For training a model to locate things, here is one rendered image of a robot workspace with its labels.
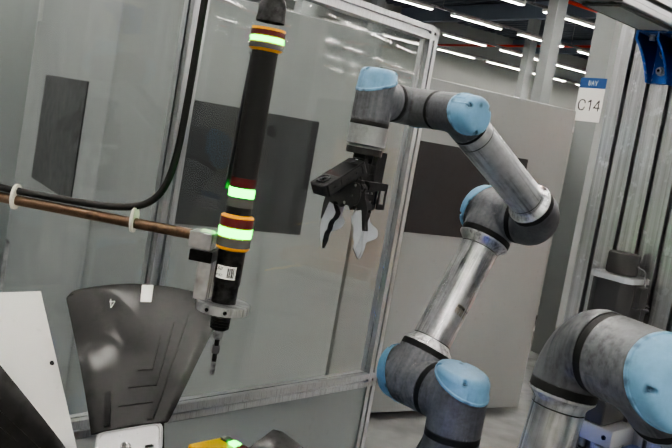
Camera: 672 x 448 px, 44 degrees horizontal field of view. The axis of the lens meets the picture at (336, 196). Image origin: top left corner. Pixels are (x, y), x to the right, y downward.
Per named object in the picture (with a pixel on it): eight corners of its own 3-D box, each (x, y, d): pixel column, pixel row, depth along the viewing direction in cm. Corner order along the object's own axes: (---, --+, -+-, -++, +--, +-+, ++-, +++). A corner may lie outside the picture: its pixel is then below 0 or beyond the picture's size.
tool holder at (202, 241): (172, 307, 106) (185, 231, 105) (189, 297, 113) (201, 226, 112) (241, 321, 105) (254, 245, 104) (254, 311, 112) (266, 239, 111)
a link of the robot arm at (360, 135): (371, 125, 157) (339, 120, 162) (367, 149, 157) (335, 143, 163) (395, 130, 163) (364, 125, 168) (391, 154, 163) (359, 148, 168)
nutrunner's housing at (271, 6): (200, 329, 107) (259, -31, 104) (208, 323, 111) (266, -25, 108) (229, 335, 107) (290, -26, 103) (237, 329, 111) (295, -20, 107)
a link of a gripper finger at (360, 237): (385, 256, 162) (380, 209, 163) (366, 256, 157) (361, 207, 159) (372, 259, 164) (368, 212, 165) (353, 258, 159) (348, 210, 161)
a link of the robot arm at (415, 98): (452, 134, 167) (413, 126, 160) (412, 128, 175) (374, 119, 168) (459, 95, 166) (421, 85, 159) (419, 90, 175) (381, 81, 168)
